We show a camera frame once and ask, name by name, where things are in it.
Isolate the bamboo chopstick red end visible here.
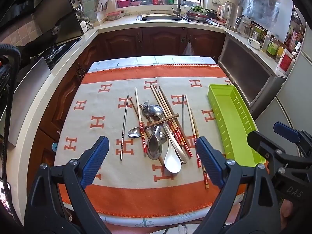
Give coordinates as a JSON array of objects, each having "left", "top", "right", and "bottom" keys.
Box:
[{"left": 150, "top": 84, "right": 188, "bottom": 163}]

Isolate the black cable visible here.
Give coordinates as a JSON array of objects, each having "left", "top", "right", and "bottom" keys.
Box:
[{"left": 0, "top": 43, "right": 23, "bottom": 225}]

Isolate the wooden handled small spoon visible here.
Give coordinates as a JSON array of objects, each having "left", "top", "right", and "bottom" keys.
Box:
[{"left": 128, "top": 113, "right": 179, "bottom": 138}]

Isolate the bamboo chopstick red band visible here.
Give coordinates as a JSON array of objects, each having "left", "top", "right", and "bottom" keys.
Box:
[{"left": 134, "top": 88, "right": 148, "bottom": 155}]

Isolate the steel basin with vegetables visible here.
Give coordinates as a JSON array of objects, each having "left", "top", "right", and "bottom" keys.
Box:
[{"left": 186, "top": 5, "right": 208, "bottom": 22}]

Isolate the white bowl on counter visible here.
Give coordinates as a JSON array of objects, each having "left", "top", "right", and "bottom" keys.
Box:
[{"left": 247, "top": 37, "right": 261, "bottom": 50}]

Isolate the steel kitchen sink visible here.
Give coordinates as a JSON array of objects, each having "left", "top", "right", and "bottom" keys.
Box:
[{"left": 136, "top": 14, "right": 183, "bottom": 21}]

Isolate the person right hand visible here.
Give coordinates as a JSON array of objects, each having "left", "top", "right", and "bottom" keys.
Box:
[{"left": 280, "top": 200, "right": 293, "bottom": 229}]

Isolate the green plastic utensil tray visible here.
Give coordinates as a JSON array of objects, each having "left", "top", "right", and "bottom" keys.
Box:
[{"left": 207, "top": 84, "right": 266, "bottom": 167}]

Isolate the red labelled jar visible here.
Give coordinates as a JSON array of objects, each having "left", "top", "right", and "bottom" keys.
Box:
[{"left": 277, "top": 49, "right": 293, "bottom": 74}]

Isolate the steel fork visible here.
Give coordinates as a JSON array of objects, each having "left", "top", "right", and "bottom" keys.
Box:
[{"left": 142, "top": 100, "right": 152, "bottom": 124}]

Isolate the white ceramic soup spoon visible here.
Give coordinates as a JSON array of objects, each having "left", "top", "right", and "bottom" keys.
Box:
[{"left": 161, "top": 122, "right": 183, "bottom": 174}]

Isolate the steel countertop oven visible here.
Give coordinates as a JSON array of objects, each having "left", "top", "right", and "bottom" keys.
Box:
[{"left": 218, "top": 32, "right": 286, "bottom": 119}]

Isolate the orange beige H-pattern cloth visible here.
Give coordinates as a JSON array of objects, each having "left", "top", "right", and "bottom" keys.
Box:
[{"left": 54, "top": 64, "right": 230, "bottom": 227}]

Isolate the bamboo chopstick patterned end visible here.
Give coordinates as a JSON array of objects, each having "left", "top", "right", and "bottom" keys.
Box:
[{"left": 153, "top": 84, "right": 193, "bottom": 158}]

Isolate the green oil bottle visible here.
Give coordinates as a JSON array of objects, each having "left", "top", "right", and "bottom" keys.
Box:
[{"left": 267, "top": 37, "right": 279, "bottom": 57}]

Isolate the dark wood long chopstick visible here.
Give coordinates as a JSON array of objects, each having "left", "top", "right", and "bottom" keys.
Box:
[{"left": 159, "top": 87, "right": 190, "bottom": 148}]

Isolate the white electric kettle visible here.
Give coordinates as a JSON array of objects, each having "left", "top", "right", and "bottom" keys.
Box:
[{"left": 217, "top": 1, "right": 243, "bottom": 30}]

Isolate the wooden cutting board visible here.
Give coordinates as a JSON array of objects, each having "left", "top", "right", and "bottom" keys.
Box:
[{"left": 94, "top": 0, "right": 113, "bottom": 13}]

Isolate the steel kitchen faucet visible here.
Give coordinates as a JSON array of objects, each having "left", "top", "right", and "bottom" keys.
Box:
[{"left": 171, "top": 0, "right": 181, "bottom": 18}]

